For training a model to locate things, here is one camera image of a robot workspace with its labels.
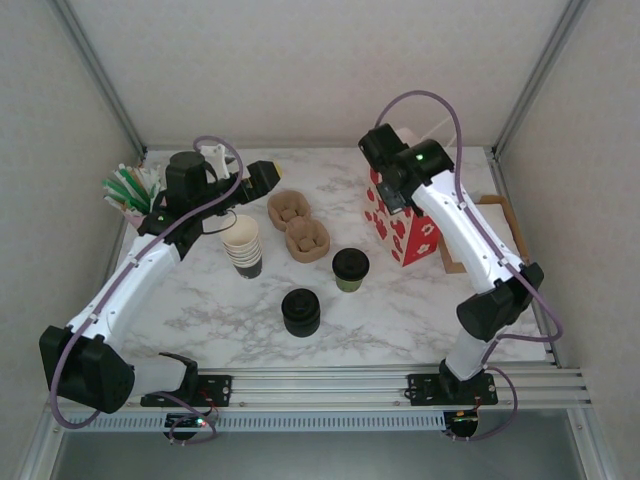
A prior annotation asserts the brown cardboard tray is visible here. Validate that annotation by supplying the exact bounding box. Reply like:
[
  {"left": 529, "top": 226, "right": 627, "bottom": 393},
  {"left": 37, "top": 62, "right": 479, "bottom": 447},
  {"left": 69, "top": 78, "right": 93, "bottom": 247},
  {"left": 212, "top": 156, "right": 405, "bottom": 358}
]
[{"left": 439, "top": 195, "right": 529, "bottom": 275}]

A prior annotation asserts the single black cup lid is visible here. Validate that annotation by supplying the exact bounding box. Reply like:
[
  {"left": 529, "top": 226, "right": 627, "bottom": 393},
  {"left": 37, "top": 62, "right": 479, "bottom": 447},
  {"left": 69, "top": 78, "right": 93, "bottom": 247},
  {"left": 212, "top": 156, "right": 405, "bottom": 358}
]
[{"left": 332, "top": 248, "right": 371, "bottom": 281}]

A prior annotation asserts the stack of brown pulp carriers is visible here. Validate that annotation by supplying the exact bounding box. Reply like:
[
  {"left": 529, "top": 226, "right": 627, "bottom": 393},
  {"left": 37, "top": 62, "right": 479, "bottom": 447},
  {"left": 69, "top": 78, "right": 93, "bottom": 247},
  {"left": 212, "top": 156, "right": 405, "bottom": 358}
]
[{"left": 267, "top": 189, "right": 332, "bottom": 265}]

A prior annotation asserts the stack of paper cups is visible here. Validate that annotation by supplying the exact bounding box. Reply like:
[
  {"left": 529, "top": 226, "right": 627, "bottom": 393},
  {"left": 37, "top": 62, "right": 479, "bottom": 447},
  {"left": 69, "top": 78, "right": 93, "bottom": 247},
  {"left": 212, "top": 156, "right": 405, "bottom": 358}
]
[{"left": 220, "top": 215, "right": 265, "bottom": 280}]

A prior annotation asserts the white napkin stack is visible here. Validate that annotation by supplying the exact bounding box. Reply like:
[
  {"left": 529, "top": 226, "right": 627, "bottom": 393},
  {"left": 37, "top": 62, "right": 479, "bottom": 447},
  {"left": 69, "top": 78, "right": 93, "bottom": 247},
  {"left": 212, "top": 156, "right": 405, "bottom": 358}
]
[{"left": 472, "top": 203, "right": 519, "bottom": 254}]

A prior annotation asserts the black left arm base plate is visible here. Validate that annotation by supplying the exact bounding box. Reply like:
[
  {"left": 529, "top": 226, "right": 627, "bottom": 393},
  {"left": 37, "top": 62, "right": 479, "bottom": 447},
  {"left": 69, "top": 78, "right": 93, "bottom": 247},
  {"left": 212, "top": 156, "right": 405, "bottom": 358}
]
[{"left": 139, "top": 374, "right": 234, "bottom": 407}]

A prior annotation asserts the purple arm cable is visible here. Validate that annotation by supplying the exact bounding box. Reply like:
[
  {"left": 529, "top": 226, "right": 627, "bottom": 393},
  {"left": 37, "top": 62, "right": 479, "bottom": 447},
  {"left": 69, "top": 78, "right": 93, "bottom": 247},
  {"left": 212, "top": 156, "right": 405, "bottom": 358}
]
[
  {"left": 49, "top": 135, "right": 246, "bottom": 446},
  {"left": 375, "top": 89, "right": 565, "bottom": 444}
]

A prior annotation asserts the white slotted cable duct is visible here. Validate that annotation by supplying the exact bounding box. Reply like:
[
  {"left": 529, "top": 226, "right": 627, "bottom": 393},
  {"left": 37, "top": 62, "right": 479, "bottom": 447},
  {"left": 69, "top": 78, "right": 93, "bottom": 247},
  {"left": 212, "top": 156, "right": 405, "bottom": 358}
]
[{"left": 64, "top": 412, "right": 446, "bottom": 432}]

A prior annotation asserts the aluminium mounting rail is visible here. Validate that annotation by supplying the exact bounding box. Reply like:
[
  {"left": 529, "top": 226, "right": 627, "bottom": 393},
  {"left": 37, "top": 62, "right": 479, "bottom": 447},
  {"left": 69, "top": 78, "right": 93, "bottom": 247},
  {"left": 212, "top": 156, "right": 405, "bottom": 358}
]
[{"left": 44, "top": 368, "right": 594, "bottom": 412}]

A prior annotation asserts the small black circuit board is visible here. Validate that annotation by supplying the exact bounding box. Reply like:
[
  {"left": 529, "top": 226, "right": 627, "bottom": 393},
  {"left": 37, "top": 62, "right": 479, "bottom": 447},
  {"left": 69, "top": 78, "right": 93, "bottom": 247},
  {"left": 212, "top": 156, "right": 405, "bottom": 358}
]
[
  {"left": 164, "top": 412, "right": 209, "bottom": 444},
  {"left": 444, "top": 410, "right": 484, "bottom": 441}
]

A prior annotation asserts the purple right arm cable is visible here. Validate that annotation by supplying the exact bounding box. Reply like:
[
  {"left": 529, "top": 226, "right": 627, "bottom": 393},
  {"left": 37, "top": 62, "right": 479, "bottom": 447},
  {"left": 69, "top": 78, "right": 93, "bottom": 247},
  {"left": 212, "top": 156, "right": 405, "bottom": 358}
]
[{"left": 375, "top": 89, "right": 565, "bottom": 444}]

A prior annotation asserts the stack of black cup lids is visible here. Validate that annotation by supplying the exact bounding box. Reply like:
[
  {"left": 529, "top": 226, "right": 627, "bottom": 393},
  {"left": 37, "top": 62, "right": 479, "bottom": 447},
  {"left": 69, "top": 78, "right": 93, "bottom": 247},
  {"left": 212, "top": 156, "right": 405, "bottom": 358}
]
[{"left": 281, "top": 288, "right": 322, "bottom": 339}]

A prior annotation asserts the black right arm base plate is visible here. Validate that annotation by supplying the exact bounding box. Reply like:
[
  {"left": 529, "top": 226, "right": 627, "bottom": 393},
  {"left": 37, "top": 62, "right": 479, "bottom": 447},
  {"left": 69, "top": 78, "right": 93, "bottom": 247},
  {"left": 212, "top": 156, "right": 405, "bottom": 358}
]
[{"left": 407, "top": 372, "right": 500, "bottom": 406}]

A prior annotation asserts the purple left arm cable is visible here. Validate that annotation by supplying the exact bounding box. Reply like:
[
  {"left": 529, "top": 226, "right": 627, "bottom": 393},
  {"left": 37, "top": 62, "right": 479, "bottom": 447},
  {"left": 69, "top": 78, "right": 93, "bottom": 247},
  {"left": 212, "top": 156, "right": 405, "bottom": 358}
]
[{"left": 49, "top": 135, "right": 246, "bottom": 446}]

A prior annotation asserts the white red printed paper bag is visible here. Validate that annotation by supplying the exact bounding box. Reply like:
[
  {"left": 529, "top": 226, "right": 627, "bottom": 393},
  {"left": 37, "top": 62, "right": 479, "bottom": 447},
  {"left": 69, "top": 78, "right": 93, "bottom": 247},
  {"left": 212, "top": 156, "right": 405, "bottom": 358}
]
[{"left": 363, "top": 117, "right": 454, "bottom": 268}]

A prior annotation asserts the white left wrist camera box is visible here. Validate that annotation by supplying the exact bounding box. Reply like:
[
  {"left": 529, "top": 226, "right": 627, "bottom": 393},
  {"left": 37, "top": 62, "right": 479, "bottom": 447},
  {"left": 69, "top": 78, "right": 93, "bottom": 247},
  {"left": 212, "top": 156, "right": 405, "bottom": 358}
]
[{"left": 198, "top": 144, "right": 234, "bottom": 179}]

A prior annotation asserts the white wrapped straw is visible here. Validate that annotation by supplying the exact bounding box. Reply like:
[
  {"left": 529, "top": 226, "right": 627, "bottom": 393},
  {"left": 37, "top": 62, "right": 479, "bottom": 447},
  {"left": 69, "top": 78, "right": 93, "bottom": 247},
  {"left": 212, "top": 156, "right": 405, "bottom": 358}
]
[
  {"left": 115, "top": 162, "right": 146, "bottom": 201},
  {"left": 104, "top": 194, "right": 139, "bottom": 216},
  {"left": 144, "top": 166, "right": 162, "bottom": 201}
]

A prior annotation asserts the aluminium frame post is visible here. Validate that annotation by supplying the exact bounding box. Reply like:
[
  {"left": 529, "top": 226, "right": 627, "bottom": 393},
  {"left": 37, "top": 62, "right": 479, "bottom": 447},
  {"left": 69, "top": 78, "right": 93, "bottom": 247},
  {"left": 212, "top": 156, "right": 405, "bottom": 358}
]
[
  {"left": 491, "top": 0, "right": 591, "bottom": 161},
  {"left": 49, "top": 0, "right": 149, "bottom": 157}
]

